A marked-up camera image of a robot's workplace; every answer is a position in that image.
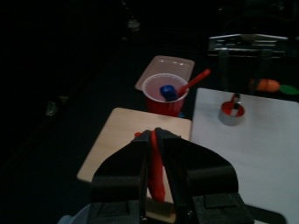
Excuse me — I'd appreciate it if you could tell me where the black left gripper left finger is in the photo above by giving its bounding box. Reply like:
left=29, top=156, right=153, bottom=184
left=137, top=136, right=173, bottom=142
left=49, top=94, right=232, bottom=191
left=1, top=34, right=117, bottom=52
left=86, top=129, right=153, bottom=224

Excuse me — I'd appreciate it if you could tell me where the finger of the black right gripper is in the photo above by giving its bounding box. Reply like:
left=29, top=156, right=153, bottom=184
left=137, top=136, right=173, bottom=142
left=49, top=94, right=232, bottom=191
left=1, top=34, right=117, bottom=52
left=257, top=49, right=273, bottom=81
left=216, top=49, right=230, bottom=92

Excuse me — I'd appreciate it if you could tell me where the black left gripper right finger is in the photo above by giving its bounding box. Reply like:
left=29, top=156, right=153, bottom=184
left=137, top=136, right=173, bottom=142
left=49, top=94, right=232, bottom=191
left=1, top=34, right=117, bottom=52
left=153, top=127, right=256, bottom=224

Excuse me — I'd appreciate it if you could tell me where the pale blue bowl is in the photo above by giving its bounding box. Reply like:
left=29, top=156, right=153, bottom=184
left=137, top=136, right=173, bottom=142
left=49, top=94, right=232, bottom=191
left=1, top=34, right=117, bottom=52
left=57, top=203, right=93, bottom=224

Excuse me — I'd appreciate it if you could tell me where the orange toy carrot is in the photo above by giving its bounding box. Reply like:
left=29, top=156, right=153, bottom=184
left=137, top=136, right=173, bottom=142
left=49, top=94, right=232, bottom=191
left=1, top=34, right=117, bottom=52
left=248, top=78, right=299, bottom=96

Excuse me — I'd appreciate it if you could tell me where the red plastic toy utensil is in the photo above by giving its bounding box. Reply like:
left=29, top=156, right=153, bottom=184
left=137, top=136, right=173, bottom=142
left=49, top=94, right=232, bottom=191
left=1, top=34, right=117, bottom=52
left=176, top=68, right=212, bottom=97

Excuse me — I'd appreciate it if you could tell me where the clear plastic tray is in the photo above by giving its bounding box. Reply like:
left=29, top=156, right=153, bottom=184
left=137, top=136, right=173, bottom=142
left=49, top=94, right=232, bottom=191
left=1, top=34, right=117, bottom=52
left=134, top=55, right=196, bottom=92

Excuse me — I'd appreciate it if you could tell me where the light wooden cutting board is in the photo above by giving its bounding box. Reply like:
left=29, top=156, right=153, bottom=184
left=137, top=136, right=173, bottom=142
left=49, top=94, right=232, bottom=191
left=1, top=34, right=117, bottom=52
left=75, top=107, right=193, bottom=224

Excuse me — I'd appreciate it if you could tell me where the white flat board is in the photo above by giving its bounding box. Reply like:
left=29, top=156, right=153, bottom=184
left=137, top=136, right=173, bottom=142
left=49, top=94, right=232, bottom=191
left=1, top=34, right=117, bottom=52
left=189, top=87, right=299, bottom=224

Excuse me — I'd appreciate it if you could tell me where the red plastic cup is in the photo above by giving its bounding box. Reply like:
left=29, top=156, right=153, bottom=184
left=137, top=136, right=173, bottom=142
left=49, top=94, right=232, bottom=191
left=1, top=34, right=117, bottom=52
left=141, top=73, right=192, bottom=118

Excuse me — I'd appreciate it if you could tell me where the grey background fixture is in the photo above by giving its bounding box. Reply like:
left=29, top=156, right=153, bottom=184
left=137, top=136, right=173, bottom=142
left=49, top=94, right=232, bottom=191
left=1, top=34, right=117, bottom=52
left=125, top=17, right=142, bottom=33

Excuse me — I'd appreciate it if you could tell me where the small grey background object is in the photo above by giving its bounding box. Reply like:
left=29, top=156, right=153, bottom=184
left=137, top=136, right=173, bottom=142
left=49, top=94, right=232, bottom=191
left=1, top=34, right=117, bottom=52
left=43, top=95, right=70, bottom=117

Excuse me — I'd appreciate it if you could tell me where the blue toy utensil handle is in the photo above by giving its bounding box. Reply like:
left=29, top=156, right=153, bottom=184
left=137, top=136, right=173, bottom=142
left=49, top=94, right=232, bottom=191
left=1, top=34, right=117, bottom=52
left=158, top=84, right=180, bottom=102

